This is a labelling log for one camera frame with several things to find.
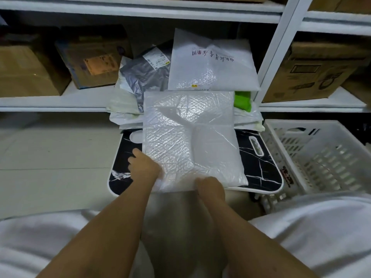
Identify person's left hand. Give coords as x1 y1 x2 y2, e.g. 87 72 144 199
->
127 148 163 188

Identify person's right hand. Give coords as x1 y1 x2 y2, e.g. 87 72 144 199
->
194 176 226 205

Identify large white bubble mailer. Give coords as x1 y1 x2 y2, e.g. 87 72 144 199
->
142 91 249 193

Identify pile of white mailers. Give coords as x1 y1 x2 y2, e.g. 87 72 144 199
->
106 56 266 134

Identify grey poly mailer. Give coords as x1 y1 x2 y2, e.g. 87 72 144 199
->
119 39 174 113

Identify green poly mailer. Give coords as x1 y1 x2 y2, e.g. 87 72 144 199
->
233 91 252 112

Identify white metal shelf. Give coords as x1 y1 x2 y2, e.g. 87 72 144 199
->
0 0 371 113

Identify white plastic basket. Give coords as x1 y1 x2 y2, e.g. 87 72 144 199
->
259 119 371 213

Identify white mailer with red text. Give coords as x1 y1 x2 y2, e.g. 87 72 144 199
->
167 28 261 92

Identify person's left forearm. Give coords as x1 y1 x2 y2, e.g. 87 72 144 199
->
36 179 158 278

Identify person's right forearm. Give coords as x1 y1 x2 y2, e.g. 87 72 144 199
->
200 199 319 278

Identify person's white shorts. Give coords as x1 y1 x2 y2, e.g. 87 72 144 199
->
0 191 371 278

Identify black marble lap table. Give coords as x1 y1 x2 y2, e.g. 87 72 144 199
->
107 129 284 197

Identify cardboard box with orange label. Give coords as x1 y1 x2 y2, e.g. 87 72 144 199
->
55 25 134 90

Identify cardboard box with black print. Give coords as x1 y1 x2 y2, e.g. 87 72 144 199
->
262 40 371 104

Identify plain brown cardboard box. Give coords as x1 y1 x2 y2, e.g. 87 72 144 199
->
0 34 72 98

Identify dark cardboard box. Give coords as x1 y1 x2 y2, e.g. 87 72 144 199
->
342 72 371 107

